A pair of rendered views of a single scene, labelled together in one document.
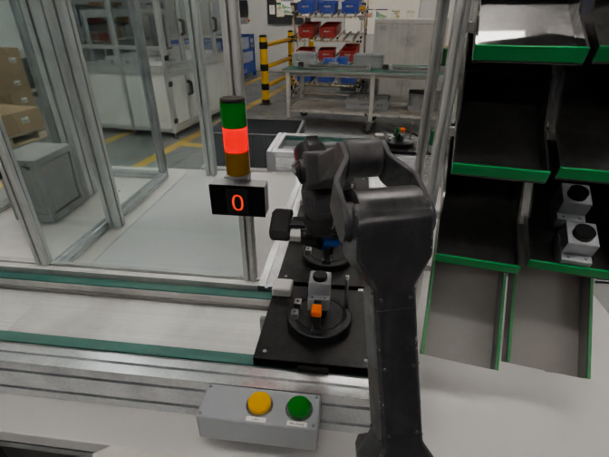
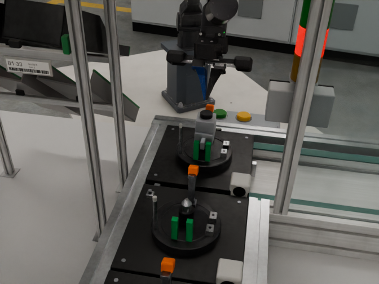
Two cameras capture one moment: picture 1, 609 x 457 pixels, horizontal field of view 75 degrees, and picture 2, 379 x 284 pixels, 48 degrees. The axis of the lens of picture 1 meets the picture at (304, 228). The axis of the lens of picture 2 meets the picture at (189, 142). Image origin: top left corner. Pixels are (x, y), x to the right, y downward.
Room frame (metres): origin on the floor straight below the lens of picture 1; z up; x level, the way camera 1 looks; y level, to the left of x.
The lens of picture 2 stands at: (1.53, -0.04, 1.61)
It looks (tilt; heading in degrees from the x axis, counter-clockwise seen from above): 35 degrees down; 182
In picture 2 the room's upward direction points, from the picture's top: 2 degrees clockwise
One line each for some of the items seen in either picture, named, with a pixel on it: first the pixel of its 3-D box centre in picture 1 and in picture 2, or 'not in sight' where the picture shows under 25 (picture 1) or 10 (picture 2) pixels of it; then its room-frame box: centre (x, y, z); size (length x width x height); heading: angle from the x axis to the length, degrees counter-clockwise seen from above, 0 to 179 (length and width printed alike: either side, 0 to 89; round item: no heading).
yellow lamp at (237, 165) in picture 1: (237, 161); (305, 66); (0.81, 0.14, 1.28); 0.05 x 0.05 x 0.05
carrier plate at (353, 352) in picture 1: (319, 324); (203, 158); (0.67, -0.03, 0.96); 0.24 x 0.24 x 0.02; 83
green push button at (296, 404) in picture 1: (299, 408); (219, 114); (0.46, 0.01, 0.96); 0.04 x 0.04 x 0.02
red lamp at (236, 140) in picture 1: (235, 138); (311, 40); (0.81, 0.14, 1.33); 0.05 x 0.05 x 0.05
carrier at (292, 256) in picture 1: (328, 244); (186, 214); (0.92, -0.06, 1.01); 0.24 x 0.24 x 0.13; 83
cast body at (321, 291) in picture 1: (320, 285); (205, 127); (0.68, -0.03, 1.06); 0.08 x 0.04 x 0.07; 173
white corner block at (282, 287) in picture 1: (283, 290); (239, 185); (0.78, 0.05, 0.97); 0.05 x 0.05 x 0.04; 83
